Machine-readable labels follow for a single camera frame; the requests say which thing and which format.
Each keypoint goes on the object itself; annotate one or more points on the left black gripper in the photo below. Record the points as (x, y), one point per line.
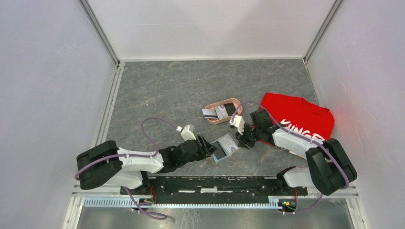
(205, 150)

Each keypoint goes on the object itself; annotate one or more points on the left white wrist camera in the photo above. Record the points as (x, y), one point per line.
(186, 132)

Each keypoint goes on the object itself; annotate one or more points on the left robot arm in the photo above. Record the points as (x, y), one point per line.
(108, 164)

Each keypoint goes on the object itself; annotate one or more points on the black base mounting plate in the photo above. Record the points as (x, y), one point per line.
(216, 190)

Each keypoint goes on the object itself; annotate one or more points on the pink oval tray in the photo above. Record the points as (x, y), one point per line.
(238, 111)

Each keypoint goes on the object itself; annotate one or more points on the red printed t-shirt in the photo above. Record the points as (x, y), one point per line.
(300, 115)

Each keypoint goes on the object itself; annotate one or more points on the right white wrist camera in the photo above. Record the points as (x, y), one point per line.
(238, 123)

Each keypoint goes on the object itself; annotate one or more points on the aluminium frame rail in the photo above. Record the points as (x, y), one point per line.
(109, 195)

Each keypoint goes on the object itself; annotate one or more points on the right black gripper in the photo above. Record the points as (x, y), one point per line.
(242, 140)

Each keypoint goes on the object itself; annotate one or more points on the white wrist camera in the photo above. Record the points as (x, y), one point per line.
(186, 132)
(238, 123)

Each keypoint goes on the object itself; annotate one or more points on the grey card holder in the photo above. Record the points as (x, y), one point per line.
(229, 144)

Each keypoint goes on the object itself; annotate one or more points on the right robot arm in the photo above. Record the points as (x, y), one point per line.
(329, 168)

